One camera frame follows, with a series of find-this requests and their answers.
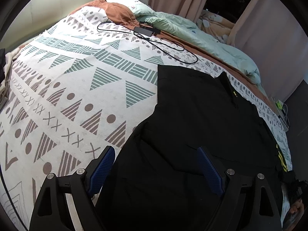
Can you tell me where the black jacket yellow patch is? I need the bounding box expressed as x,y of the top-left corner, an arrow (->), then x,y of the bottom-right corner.
96,66 -> 285,230

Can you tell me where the white bedside cabinet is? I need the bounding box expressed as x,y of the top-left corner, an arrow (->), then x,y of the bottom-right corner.
269,97 -> 290,132

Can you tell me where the green object on cabinet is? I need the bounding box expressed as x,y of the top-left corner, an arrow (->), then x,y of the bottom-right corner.
276,100 -> 284,110

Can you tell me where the patterned white bed sheet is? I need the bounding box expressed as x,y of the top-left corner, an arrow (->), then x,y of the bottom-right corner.
1,0 -> 292,230

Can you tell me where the folded beige garment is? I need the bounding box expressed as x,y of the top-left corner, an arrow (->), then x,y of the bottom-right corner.
1,48 -> 20,109

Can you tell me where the right pink curtain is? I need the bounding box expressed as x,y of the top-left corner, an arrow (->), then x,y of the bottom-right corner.
227,0 -> 307,101

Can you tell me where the peach cartoon blanket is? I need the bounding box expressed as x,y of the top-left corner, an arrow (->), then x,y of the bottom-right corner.
196,10 -> 234,44

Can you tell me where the mint green duvet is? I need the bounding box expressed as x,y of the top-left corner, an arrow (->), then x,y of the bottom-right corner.
131,4 -> 261,85

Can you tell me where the black power adapter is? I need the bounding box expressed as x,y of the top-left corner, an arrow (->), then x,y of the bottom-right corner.
134,26 -> 161,37

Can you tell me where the orange brown cloth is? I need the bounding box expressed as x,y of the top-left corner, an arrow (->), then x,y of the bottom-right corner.
69,0 -> 139,27

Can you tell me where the cream padded headboard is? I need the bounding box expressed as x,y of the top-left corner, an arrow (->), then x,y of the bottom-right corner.
1,0 -> 93,51

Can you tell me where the black adapter cable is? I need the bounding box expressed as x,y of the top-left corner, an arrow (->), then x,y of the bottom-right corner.
96,21 -> 199,65

